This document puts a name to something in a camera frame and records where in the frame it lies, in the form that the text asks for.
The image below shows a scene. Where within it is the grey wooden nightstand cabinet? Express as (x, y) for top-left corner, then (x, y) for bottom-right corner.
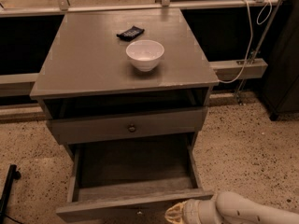
(29, 7), (220, 161)

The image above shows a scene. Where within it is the upper grey drawer with knob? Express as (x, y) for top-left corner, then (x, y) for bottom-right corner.
(47, 107), (207, 145)

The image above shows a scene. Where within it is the dark cabinet at right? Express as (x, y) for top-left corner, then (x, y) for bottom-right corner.
(261, 0), (299, 120)

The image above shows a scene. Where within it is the metal railing frame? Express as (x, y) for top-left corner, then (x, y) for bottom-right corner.
(0, 0), (281, 98)

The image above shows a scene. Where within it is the thin metal pole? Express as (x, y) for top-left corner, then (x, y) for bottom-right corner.
(234, 0), (284, 105)

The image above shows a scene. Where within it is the white ceramic bowl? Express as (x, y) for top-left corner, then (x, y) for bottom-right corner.
(126, 40), (164, 72)

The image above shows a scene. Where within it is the black bar on floor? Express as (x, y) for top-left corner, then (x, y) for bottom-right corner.
(0, 164), (21, 224)

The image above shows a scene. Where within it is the dark blue snack packet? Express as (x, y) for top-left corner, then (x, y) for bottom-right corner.
(117, 26), (145, 42)

